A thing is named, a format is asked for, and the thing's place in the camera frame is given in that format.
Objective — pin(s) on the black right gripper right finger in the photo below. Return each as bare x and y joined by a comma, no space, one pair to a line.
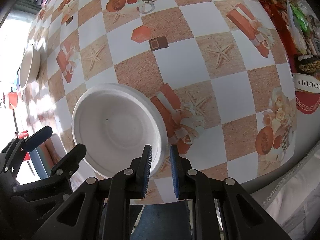
222,209

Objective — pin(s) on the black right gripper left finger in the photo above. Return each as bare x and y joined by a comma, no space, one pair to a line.
99,209

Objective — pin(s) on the white foam bowl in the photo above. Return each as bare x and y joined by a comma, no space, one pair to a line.
30,66

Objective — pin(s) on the blue jeans leg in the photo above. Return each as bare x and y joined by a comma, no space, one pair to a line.
164,221

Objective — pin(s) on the white cushion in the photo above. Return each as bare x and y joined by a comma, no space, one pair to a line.
293,199

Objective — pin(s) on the white foam plate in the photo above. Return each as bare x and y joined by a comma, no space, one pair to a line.
115,122

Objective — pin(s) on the red white package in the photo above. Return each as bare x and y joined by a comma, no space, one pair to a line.
307,92

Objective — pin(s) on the checkered patterned tablecloth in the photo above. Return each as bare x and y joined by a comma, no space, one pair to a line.
216,69

